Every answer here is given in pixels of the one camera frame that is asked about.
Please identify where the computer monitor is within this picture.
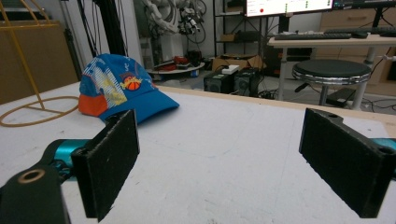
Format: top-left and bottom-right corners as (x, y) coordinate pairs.
(245, 0), (334, 18)

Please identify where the black keyboard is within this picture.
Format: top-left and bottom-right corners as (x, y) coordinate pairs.
(274, 32), (353, 41)
(323, 26), (396, 35)

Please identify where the black tripod stand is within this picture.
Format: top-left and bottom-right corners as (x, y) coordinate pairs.
(77, 0), (129, 59)

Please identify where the white box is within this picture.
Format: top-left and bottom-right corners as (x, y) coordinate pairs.
(221, 64), (241, 75)

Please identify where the round white base plate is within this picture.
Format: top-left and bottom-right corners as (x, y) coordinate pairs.
(146, 62), (206, 76)

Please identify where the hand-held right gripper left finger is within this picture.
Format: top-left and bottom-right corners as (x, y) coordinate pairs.
(70, 108), (141, 223)

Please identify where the round black stool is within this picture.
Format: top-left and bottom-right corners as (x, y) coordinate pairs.
(291, 59), (373, 107)

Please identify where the black computer tower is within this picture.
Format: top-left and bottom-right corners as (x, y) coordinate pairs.
(203, 72), (234, 94)
(233, 68), (262, 97)

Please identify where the brown board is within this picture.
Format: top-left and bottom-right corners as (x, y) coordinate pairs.
(0, 21), (79, 105)

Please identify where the white office desk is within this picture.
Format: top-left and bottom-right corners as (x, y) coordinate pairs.
(267, 33), (396, 111)

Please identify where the yellow wire hat stand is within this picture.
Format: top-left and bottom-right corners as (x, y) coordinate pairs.
(0, 0), (80, 128)

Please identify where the cardboard box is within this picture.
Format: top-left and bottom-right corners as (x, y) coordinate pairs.
(212, 53), (265, 72)

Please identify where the black metal shelf rack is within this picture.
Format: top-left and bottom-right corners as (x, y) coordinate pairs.
(212, 0), (270, 59)

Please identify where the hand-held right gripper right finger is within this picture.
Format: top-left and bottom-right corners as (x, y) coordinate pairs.
(298, 107), (396, 219)

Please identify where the blue and orange baseball cap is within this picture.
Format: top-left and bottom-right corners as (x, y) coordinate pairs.
(78, 53), (180, 125)

